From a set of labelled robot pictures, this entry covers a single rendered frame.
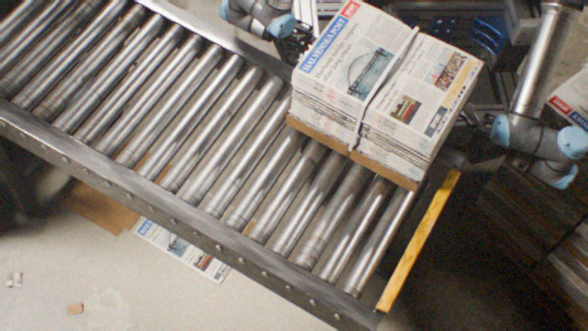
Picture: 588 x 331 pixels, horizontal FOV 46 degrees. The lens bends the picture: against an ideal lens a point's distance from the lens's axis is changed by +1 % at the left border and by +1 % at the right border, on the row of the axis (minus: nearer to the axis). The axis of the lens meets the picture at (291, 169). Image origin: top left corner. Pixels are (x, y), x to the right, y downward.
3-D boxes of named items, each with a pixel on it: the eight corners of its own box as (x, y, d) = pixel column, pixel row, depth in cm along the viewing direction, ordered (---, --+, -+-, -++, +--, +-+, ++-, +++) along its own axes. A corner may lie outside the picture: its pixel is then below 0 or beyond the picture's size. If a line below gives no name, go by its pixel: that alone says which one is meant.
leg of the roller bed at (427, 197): (401, 264, 249) (455, 175, 190) (395, 277, 247) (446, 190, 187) (388, 256, 251) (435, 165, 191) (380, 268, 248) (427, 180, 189)
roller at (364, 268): (434, 164, 183) (438, 154, 179) (354, 310, 162) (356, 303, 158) (417, 154, 184) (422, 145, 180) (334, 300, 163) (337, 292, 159)
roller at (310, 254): (379, 138, 187) (395, 139, 184) (295, 278, 166) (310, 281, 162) (372, 125, 184) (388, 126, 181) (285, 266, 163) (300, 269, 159)
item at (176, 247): (261, 222, 253) (261, 221, 252) (219, 285, 240) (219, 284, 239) (177, 175, 260) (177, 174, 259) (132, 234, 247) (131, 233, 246)
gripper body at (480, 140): (484, 109, 180) (527, 131, 178) (474, 127, 188) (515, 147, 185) (473, 131, 177) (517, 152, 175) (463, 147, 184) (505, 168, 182)
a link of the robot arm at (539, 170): (584, 158, 176) (570, 175, 183) (543, 139, 178) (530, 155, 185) (574, 182, 172) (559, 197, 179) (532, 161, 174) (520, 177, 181)
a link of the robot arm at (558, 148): (544, 142, 164) (526, 164, 174) (592, 155, 163) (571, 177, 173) (548, 115, 168) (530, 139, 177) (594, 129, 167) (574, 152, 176)
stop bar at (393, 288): (459, 176, 176) (462, 172, 174) (386, 317, 157) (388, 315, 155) (448, 170, 177) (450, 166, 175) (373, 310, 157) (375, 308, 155)
